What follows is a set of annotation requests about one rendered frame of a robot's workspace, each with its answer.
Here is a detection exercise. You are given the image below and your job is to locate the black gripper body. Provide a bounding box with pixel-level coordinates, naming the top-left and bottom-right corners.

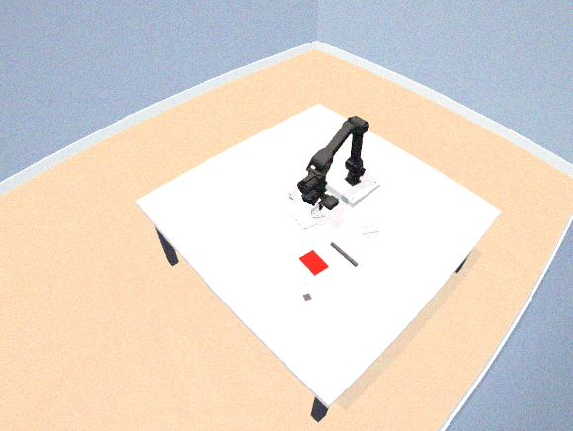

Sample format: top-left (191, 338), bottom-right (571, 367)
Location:
top-left (314, 181), bottom-right (340, 210)

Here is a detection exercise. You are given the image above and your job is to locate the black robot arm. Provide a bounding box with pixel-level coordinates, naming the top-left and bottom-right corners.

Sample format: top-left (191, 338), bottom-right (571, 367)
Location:
top-left (297, 116), bottom-right (369, 204)

